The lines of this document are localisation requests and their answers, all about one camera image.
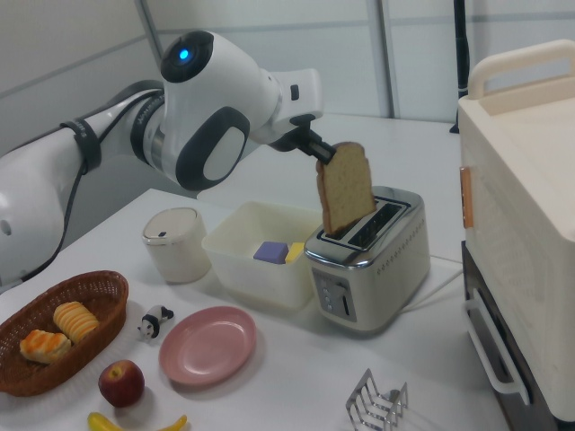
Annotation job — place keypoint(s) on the brown wicker basket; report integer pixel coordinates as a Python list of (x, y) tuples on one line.
[(90, 359)]

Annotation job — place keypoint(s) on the white plastic container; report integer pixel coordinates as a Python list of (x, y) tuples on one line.
[(265, 280)]

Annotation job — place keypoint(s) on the cream lidded canister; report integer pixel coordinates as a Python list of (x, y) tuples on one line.
[(177, 251)]

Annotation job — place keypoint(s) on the panda figurine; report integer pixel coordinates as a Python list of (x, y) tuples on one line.
[(153, 324)]

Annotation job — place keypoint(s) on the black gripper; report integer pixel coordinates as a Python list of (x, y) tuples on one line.
[(294, 137)]

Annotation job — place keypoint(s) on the pink plate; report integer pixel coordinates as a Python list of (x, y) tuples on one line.
[(206, 345)]

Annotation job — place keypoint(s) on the chrome and cream toaster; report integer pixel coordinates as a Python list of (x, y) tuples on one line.
[(382, 278)]

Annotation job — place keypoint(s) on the brown bread slice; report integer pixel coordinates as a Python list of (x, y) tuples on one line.
[(348, 188)]

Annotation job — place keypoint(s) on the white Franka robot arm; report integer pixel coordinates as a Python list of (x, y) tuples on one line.
[(211, 90)]

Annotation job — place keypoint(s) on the red apple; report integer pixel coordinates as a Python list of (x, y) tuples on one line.
[(121, 384)]

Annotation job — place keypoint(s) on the black camera stand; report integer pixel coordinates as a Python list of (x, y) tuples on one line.
[(461, 45)]

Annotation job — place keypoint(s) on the short orange-topped bread roll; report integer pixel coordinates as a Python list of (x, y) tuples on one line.
[(45, 346)]

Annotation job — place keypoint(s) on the purple cube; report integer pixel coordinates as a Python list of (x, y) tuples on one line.
[(269, 252)]

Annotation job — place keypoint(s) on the metal toast rack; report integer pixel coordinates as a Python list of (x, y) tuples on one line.
[(375, 404)]

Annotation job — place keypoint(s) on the long striped bread roll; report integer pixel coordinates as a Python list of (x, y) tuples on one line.
[(76, 321)]

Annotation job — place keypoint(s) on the yellow banana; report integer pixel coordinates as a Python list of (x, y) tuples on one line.
[(101, 423)]

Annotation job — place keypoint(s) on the yellow cube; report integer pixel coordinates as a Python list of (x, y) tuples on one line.
[(295, 252)]

